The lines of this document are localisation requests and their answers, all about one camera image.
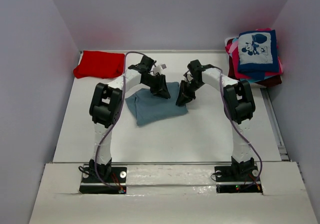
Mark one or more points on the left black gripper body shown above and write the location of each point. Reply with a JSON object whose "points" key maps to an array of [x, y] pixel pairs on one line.
{"points": [[153, 82]]}

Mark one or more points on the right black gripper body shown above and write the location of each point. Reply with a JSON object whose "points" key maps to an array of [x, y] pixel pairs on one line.
{"points": [[191, 86]]}

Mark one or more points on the grey-blue t-shirt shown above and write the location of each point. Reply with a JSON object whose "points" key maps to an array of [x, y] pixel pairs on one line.
{"points": [[147, 108]]}

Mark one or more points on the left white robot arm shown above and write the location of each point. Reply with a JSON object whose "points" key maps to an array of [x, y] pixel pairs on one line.
{"points": [[107, 103]]}

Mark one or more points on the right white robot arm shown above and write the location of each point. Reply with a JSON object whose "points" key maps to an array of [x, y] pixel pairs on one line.
{"points": [[238, 106]]}

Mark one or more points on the pink folded t-shirt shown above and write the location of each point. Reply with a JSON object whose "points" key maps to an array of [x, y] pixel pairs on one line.
{"points": [[231, 47]]}

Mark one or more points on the teal folded t-shirt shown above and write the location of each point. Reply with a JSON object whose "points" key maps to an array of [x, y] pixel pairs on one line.
{"points": [[255, 80]]}

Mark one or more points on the folded red t-shirt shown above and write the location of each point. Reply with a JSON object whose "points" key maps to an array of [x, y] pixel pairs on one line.
{"points": [[98, 64]]}

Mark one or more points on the navy cartoon mouse t-shirt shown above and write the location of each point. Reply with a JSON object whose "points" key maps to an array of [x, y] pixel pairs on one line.
{"points": [[258, 53]]}

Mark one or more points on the dark maroon folded t-shirt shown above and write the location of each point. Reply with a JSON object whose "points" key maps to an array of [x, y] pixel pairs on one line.
{"points": [[267, 83]]}

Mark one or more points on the white foam front board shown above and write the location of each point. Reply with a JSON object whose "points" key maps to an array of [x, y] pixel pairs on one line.
{"points": [[173, 194]]}

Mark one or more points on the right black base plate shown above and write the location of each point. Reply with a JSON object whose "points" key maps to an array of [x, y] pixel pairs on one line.
{"points": [[227, 183]]}

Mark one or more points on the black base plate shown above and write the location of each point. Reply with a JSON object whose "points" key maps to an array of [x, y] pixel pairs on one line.
{"points": [[114, 184], [227, 183]]}

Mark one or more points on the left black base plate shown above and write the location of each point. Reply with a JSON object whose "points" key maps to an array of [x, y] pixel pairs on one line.
{"points": [[114, 184]]}

